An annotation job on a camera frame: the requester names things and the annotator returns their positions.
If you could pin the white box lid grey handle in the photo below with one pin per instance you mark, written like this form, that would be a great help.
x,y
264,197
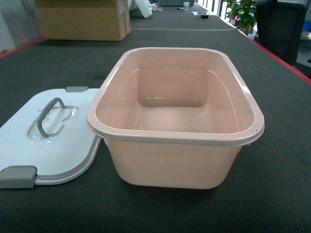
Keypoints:
x,y
47,141

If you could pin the pink plastic storage box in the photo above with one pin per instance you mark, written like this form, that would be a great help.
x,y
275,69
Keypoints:
x,y
175,117

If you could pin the potted green plant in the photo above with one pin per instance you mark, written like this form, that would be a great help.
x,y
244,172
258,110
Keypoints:
x,y
245,14

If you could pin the white paper cup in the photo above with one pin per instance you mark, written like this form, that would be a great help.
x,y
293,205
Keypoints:
x,y
186,6

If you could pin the cardboard box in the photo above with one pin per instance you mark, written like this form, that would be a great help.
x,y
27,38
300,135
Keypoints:
x,y
86,20

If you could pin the dark grey table mat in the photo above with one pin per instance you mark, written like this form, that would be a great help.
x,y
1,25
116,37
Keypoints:
x,y
268,188

